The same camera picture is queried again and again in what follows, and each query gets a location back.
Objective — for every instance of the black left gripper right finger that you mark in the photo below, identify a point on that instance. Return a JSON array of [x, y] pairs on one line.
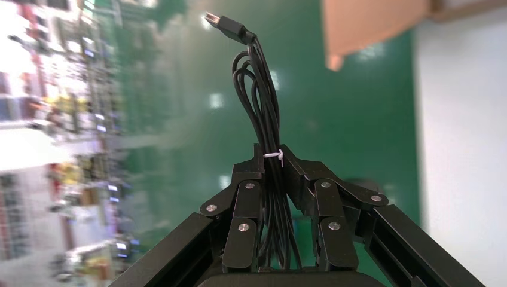
[[336, 237]]

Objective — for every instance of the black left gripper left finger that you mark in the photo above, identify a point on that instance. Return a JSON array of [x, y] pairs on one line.
[[247, 222]]

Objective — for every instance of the brown cardboard storage box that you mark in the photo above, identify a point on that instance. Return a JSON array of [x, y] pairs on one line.
[[368, 23]]

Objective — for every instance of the blurred background shelving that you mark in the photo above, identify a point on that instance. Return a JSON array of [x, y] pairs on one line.
[[47, 138]]

